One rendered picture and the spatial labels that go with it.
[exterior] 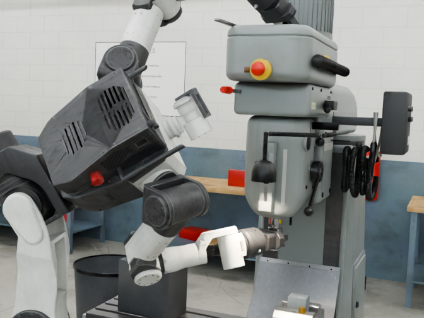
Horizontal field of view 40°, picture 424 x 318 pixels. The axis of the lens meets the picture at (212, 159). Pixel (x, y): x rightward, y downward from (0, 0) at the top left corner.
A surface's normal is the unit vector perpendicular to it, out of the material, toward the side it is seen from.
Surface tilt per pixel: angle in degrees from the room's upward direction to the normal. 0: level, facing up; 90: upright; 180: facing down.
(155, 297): 90
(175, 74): 90
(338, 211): 90
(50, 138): 74
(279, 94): 90
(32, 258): 115
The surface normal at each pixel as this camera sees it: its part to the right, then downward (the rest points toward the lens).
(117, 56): 0.02, -0.40
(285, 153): -0.38, 0.07
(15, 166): -0.07, 0.08
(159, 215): -0.66, 0.17
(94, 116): -0.52, -0.22
